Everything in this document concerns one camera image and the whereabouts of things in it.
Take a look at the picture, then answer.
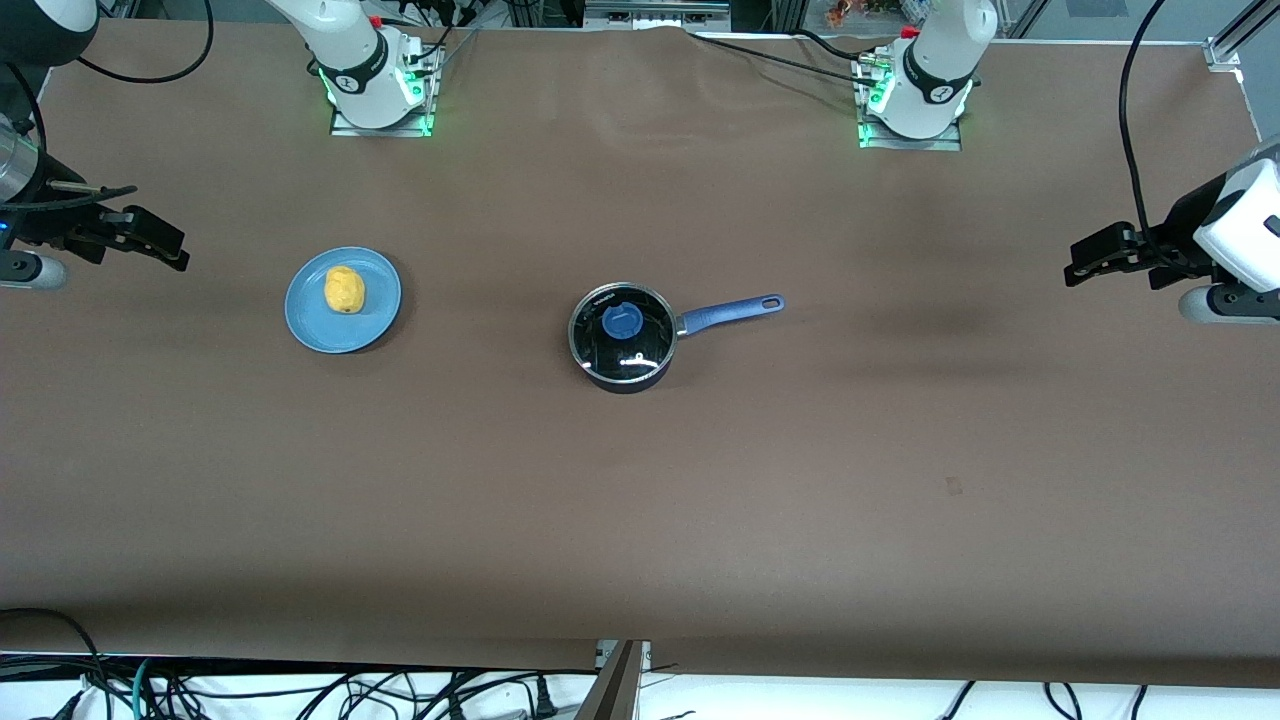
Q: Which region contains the short black table cable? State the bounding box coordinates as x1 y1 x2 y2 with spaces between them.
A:
798 28 883 61

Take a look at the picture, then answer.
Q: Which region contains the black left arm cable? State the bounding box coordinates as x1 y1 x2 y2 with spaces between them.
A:
1119 0 1173 256

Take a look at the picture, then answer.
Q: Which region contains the aluminium post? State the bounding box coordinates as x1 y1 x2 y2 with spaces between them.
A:
573 640 653 720

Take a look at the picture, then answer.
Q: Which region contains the aluminium rail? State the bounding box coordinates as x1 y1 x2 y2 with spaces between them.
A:
583 0 733 31

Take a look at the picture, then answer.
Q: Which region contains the yellow potato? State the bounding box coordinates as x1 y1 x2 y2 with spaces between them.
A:
324 265 368 316

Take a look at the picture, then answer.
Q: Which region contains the blue round plate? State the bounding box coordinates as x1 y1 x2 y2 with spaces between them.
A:
284 246 404 356

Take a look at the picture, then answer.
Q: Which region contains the aluminium corner frame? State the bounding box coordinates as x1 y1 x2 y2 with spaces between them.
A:
1203 0 1280 71

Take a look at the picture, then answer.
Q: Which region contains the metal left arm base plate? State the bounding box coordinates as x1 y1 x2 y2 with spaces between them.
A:
857 55 964 152

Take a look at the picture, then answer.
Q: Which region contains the long black table cable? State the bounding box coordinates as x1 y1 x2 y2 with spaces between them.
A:
688 33 866 81

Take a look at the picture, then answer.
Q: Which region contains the glass lid with blue knob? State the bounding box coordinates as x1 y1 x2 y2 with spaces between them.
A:
569 283 679 385

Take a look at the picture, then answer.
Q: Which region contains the dark pot with blue handle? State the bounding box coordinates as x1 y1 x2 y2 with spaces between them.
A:
567 281 787 395

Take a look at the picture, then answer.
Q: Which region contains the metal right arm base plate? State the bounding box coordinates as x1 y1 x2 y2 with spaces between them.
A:
329 38 439 138

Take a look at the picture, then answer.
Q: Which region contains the black looped floor cable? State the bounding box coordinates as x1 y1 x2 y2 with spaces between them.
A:
0 607 111 720

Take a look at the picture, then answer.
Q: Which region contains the brown table cover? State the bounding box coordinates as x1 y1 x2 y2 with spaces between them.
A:
0 18 1280 691

